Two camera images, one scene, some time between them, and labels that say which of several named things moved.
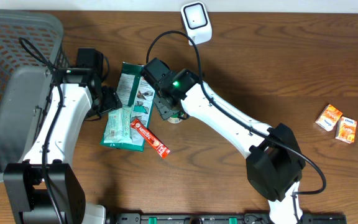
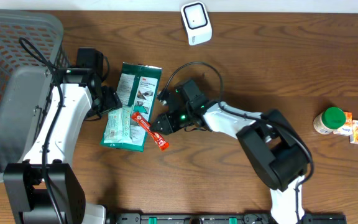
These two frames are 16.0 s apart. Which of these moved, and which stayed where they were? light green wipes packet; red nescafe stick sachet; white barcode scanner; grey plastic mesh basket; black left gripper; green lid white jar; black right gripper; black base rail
Moved: green lid white jar; black right gripper; red nescafe stick sachet
Stayed: grey plastic mesh basket; light green wipes packet; black left gripper; white barcode scanner; black base rail
